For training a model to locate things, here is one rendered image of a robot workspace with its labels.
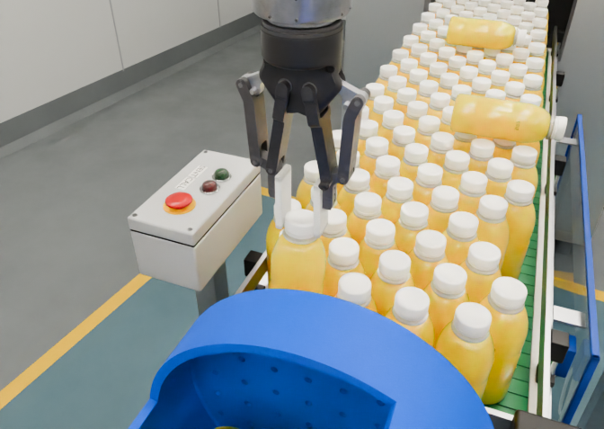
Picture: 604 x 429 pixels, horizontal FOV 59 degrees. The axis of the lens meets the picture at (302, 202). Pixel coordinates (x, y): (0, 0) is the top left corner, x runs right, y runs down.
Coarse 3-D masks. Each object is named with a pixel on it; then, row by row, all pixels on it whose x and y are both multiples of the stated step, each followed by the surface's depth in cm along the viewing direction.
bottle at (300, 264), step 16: (288, 240) 61; (304, 240) 61; (320, 240) 63; (272, 256) 63; (288, 256) 61; (304, 256) 61; (320, 256) 62; (272, 272) 63; (288, 272) 61; (304, 272) 61; (320, 272) 62; (272, 288) 64; (288, 288) 62; (304, 288) 62; (320, 288) 64
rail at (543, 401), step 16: (544, 240) 90; (544, 256) 86; (544, 272) 82; (544, 288) 79; (544, 304) 75; (544, 320) 72; (544, 336) 70; (544, 352) 67; (544, 368) 65; (544, 384) 63; (544, 400) 62
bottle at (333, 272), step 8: (328, 256) 70; (328, 264) 70; (336, 264) 69; (352, 264) 69; (360, 264) 70; (328, 272) 70; (336, 272) 69; (344, 272) 69; (352, 272) 69; (360, 272) 70; (328, 280) 70; (336, 280) 69; (328, 288) 70; (336, 288) 69
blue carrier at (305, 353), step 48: (192, 336) 41; (240, 336) 38; (288, 336) 37; (336, 336) 36; (384, 336) 37; (192, 384) 52; (240, 384) 49; (288, 384) 46; (336, 384) 44; (384, 384) 34; (432, 384) 36
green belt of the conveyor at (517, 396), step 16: (544, 96) 153; (528, 256) 95; (528, 272) 92; (528, 288) 88; (528, 304) 85; (528, 320) 82; (528, 336) 80; (528, 352) 77; (528, 368) 75; (512, 384) 73; (512, 400) 71
